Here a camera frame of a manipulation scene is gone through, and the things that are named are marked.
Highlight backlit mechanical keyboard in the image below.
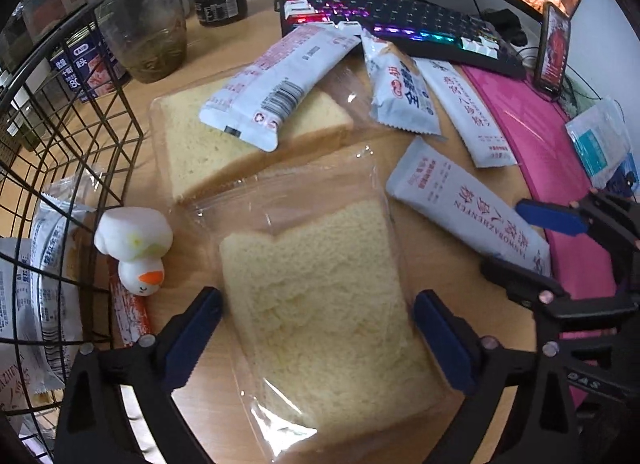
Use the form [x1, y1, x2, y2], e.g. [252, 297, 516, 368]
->
[274, 0, 528, 79]

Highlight blue plastic packet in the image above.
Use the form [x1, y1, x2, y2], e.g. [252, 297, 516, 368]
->
[607, 154, 640, 195]

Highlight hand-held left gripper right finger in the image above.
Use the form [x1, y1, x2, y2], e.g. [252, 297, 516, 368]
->
[414, 289, 586, 464]

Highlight black smartphone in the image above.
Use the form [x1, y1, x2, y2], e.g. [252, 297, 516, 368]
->
[534, 1, 572, 97]

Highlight orange sausage packet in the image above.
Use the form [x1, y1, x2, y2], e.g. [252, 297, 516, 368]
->
[107, 269, 152, 347]

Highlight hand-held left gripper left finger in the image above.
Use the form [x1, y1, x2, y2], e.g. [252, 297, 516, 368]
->
[52, 286, 223, 464]

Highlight long white powder sachet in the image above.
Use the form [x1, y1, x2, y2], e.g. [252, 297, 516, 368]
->
[417, 58, 518, 169]
[0, 344, 38, 412]
[199, 24, 362, 153]
[385, 136, 552, 277]

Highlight black wire basket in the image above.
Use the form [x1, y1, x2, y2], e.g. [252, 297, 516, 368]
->
[0, 0, 153, 464]

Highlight packets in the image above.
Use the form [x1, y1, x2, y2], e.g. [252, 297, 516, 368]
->
[30, 181, 97, 391]

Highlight glass cup with tea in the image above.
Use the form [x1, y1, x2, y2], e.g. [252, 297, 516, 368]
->
[95, 0, 188, 84]

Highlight sliced bread pack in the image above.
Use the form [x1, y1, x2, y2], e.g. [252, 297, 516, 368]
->
[185, 144, 451, 451]
[150, 68, 357, 205]

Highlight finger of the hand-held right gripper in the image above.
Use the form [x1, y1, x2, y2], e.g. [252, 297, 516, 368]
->
[515, 191, 640, 289]
[480, 256, 568, 317]

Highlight white and blue snack packet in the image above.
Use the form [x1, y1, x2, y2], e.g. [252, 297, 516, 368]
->
[0, 239, 38, 345]
[360, 28, 444, 137]

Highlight white and teal bag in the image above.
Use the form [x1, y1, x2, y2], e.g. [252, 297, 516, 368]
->
[565, 98, 635, 189]

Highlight blue drink carton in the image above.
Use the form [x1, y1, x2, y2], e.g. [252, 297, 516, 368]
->
[50, 26, 128, 103]

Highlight pink desk mat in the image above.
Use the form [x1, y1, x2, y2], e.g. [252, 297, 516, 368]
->
[460, 64, 621, 410]

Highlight white duck toy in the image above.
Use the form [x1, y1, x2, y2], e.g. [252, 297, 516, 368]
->
[94, 207, 174, 297]

